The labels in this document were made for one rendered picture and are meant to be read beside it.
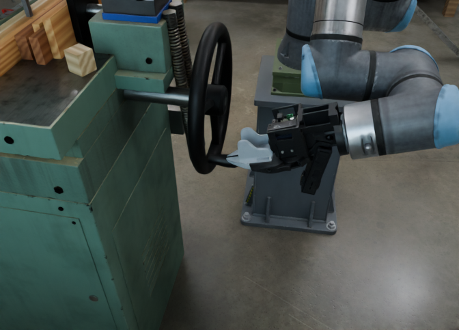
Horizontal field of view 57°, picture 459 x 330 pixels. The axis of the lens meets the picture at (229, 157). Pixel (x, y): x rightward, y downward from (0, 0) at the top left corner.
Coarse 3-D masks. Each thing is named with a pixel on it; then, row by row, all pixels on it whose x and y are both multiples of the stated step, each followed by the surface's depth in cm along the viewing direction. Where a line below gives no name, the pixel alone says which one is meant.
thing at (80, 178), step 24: (120, 120) 82; (96, 144) 74; (120, 144) 84; (0, 168) 72; (24, 168) 71; (48, 168) 70; (72, 168) 69; (96, 168) 75; (24, 192) 75; (48, 192) 74; (72, 192) 73
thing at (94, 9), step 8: (72, 0) 74; (80, 0) 76; (88, 0) 79; (96, 0) 82; (72, 8) 75; (80, 8) 76; (88, 8) 78; (96, 8) 78; (72, 16) 76; (80, 16) 77; (88, 16) 79; (72, 24) 77; (80, 24) 77; (88, 24) 80; (80, 32) 78; (88, 32) 80; (80, 40) 79
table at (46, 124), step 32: (32, 64) 74; (64, 64) 74; (96, 64) 74; (0, 96) 66; (32, 96) 66; (64, 96) 66; (96, 96) 72; (0, 128) 61; (32, 128) 60; (64, 128) 63
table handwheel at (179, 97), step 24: (216, 24) 74; (192, 72) 68; (216, 72) 82; (144, 96) 82; (168, 96) 81; (192, 96) 67; (216, 96) 78; (192, 120) 68; (216, 120) 85; (192, 144) 71; (216, 144) 90
